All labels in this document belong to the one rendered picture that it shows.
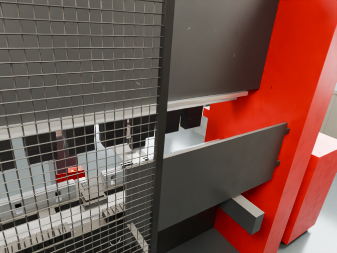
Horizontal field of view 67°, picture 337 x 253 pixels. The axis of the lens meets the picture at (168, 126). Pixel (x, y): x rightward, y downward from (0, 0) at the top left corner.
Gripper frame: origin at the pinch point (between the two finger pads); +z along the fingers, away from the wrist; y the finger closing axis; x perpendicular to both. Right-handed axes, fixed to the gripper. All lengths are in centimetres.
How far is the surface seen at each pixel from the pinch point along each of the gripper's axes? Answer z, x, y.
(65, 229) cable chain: 34, -37, -56
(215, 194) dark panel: 45, -42, 24
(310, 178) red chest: 64, -35, 126
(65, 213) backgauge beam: 28, -21, -53
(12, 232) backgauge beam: 28, -21, -76
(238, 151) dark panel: 25, -58, 37
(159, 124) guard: 10, -103, -35
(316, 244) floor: 134, 6, 159
